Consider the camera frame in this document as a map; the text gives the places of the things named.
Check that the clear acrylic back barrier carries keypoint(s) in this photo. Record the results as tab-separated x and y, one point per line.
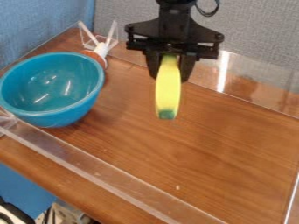
241	85

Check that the orange white toy object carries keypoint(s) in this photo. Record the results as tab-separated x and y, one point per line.
99	54

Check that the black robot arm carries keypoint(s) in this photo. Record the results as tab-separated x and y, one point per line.
181	7

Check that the yellow green toy corn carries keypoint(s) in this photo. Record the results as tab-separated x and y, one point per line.
168	88

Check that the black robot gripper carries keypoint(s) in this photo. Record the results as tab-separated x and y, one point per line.
173	33

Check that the clear acrylic barrier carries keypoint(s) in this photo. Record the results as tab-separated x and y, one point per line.
147	197
241	85

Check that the clear acrylic front barrier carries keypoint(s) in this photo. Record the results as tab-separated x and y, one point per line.
147	197

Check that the blue bowl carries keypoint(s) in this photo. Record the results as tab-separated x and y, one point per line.
50	89

